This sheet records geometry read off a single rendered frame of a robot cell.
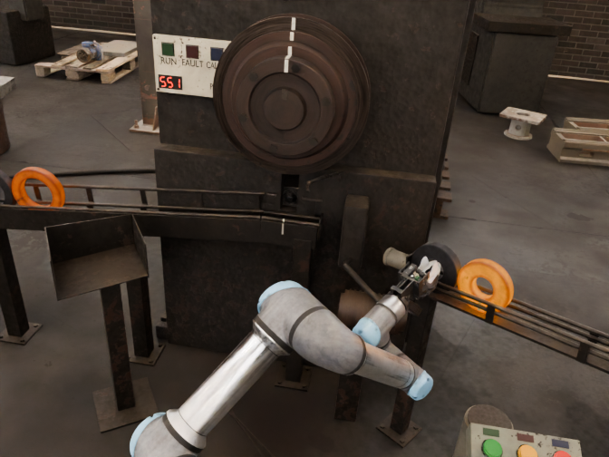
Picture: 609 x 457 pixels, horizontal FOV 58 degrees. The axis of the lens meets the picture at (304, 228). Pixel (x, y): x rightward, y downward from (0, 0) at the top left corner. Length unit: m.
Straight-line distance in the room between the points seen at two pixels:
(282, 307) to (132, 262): 0.73
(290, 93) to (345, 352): 0.74
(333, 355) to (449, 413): 1.13
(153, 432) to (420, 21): 1.31
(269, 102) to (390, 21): 0.44
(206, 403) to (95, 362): 1.18
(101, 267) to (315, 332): 0.88
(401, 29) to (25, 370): 1.85
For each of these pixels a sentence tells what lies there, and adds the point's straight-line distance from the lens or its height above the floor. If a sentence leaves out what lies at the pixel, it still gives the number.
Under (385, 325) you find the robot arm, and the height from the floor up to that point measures 0.67.
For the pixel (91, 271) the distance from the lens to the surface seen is 1.83.
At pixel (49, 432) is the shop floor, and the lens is 2.19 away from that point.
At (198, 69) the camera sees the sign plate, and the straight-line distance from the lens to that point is 1.86.
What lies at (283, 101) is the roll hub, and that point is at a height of 1.14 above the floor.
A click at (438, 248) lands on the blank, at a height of 0.78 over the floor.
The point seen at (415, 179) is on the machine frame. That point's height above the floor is 0.87.
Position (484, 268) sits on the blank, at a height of 0.78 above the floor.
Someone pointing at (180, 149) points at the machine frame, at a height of 0.87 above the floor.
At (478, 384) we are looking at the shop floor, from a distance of 2.41.
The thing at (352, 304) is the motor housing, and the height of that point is 0.52.
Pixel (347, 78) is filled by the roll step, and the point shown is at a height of 1.20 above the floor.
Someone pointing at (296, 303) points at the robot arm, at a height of 0.85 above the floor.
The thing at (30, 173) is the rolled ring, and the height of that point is 0.75.
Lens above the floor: 1.59
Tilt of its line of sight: 29 degrees down
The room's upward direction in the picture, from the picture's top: 4 degrees clockwise
